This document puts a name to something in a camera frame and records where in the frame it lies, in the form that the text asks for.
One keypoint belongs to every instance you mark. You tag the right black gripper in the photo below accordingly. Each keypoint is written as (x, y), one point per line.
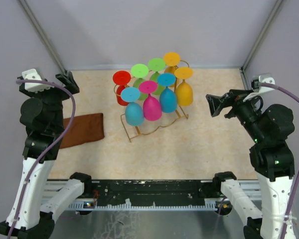
(216, 103)

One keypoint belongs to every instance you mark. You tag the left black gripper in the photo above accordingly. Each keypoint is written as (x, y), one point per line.
(70, 83)

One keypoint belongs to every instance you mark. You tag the orange wine glass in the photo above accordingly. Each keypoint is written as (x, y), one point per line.
(171, 60)
(184, 91)

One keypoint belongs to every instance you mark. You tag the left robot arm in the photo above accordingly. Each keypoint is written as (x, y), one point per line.
(42, 116)

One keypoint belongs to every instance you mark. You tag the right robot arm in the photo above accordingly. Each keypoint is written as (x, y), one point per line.
(270, 156)

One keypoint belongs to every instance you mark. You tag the red wine glass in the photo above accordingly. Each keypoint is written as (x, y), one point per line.
(121, 80)

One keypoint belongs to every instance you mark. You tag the left green wine glass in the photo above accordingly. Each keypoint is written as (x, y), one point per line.
(139, 71)

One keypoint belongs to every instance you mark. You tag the green wine glass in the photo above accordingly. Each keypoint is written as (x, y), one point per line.
(139, 71)
(156, 65)

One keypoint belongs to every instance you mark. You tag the magenta wine glass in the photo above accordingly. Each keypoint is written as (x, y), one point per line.
(151, 106)

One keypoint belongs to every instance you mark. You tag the left light blue wine glass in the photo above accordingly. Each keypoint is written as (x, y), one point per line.
(133, 112)

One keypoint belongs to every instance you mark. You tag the right green wine glass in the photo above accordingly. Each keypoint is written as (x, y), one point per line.
(156, 65)

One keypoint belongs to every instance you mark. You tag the brown folded cloth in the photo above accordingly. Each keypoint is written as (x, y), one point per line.
(84, 129)

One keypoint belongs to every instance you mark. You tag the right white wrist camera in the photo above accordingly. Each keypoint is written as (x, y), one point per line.
(262, 84)

